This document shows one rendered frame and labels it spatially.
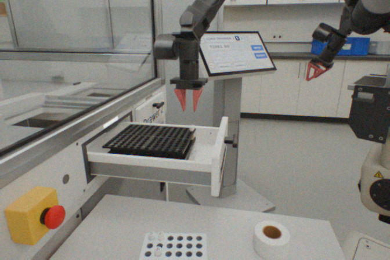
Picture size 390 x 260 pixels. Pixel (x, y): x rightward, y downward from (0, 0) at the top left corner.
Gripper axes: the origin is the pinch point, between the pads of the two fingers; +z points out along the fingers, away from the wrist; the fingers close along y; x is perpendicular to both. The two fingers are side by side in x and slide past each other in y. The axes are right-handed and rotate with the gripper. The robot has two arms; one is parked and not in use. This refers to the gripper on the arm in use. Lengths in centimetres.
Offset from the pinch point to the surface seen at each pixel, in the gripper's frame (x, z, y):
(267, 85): 286, 39, 41
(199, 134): 4.9, 10.0, 2.2
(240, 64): 85, -6, 11
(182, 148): -12.7, 7.6, 1.1
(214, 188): -20.7, 13.3, 10.8
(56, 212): -40.4, 9.0, -14.4
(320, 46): 300, -11, 104
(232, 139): -7.0, 6.1, 13.8
